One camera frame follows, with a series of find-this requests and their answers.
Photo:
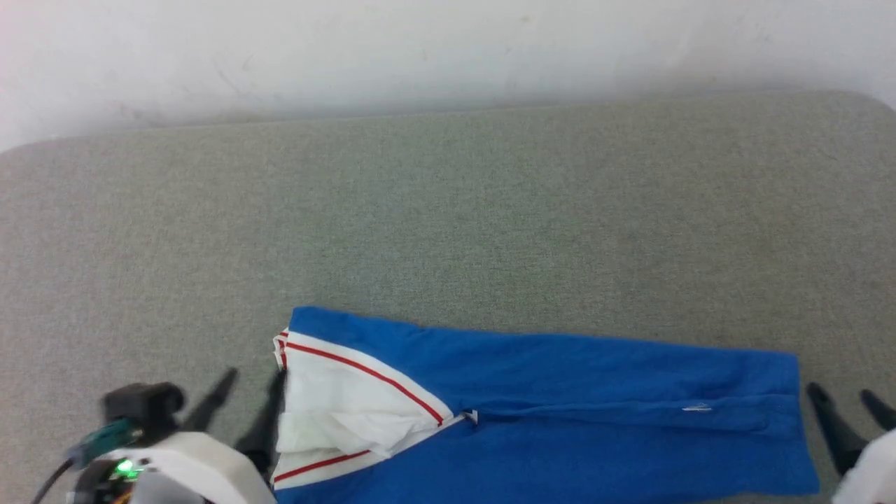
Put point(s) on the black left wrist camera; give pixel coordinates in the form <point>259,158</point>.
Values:
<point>143,406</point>

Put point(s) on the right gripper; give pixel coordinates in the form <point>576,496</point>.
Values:
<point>871,472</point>

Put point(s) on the grey fabric sofa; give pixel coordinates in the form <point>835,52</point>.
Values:
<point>490,224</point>

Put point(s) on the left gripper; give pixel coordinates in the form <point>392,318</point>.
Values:
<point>203,469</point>

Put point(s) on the blue shorts with white trim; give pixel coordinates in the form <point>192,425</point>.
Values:
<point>595,448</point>

